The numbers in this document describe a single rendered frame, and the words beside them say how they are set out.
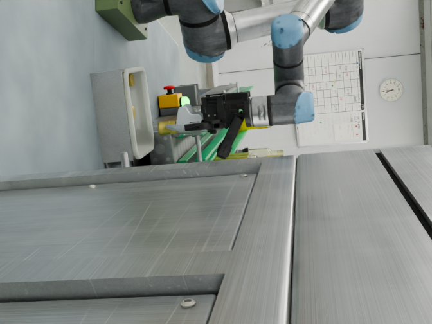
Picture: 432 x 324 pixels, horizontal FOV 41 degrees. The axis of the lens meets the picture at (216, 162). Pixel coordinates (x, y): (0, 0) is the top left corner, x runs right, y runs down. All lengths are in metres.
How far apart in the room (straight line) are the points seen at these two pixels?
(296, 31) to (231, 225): 0.93
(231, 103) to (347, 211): 0.97
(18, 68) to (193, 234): 0.70
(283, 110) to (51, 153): 0.55
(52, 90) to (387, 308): 1.00
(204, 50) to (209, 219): 1.20
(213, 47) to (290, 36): 0.37
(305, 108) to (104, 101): 0.48
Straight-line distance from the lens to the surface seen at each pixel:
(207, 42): 1.66
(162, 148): 1.59
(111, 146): 1.43
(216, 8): 1.60
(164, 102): 2.00
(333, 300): 0.31
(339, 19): 1.74
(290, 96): 1.40
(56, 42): 1.28
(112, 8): 1.51
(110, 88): 1.42
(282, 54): 1.40
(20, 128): 1.09
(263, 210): 0.48
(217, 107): 1.40
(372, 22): 7.56
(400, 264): 0.36
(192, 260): 0.38
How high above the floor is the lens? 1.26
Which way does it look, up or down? 9 degrees down
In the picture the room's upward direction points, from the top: 86 degrees clockwise
